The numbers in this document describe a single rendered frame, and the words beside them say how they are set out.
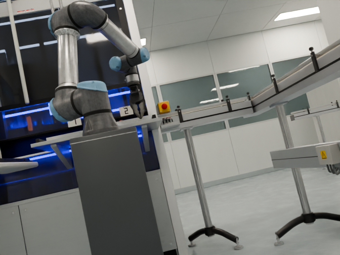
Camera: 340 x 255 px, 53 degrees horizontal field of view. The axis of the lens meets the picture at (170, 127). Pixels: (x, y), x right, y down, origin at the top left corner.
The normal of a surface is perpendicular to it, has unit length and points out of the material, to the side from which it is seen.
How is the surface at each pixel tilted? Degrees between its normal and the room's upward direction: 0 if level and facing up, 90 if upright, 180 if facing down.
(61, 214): 90
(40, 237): 90
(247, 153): 90
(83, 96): 90
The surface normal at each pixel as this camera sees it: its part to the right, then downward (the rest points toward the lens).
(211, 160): 0.09, -0.12
